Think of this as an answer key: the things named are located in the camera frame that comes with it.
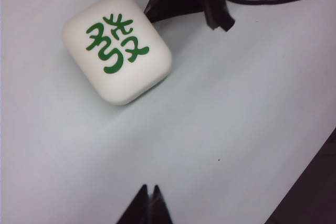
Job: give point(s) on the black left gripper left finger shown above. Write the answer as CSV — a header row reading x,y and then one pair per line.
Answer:
x,y
136,208

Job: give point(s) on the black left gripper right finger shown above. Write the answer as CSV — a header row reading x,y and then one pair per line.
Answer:
x,y
161,208

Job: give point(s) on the white green foam mahjong tile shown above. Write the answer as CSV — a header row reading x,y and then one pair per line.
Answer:
x,y
115,48

